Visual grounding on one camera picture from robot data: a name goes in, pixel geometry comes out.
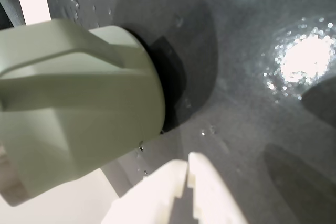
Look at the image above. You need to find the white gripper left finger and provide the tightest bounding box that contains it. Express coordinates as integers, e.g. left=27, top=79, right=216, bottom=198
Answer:
left=100, top=159, right=188, bottom=224

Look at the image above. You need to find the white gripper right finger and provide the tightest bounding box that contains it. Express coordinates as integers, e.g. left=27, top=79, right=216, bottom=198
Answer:
left=187, top=151, right=249, bottom=224

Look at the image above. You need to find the pale green metal mug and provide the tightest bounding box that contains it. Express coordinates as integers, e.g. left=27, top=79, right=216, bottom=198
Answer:
left=0, top=18, right=168, bottom=208

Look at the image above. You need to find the black table mat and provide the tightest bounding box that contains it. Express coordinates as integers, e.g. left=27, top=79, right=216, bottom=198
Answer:
left=0, top=0, right=336, bottom=224

